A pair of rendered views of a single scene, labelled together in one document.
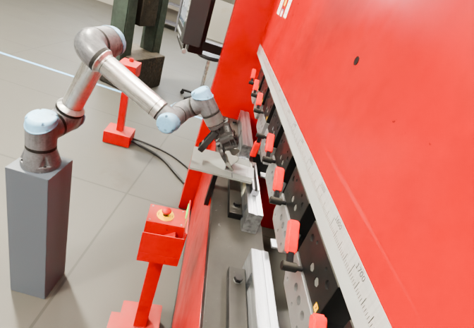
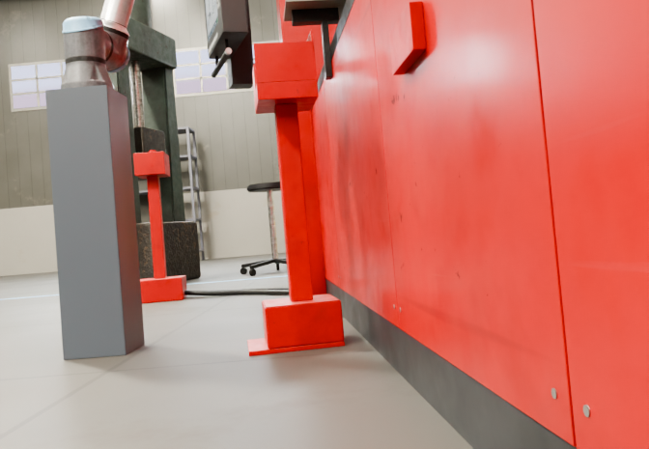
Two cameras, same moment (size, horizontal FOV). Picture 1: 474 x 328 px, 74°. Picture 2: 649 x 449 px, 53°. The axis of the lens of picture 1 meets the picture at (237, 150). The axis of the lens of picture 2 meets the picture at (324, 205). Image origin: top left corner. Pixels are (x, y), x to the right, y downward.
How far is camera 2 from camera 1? 1.61 m
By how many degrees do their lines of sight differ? 29
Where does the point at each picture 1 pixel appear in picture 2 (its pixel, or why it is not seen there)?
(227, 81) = not seen: hidden behind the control
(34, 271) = (101, 287)
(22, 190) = (72, 119)
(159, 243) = (280, 58)
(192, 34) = (233, 16)
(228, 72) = (297, 35)
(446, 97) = not seen: outside the picture
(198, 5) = not seen: outside the picture
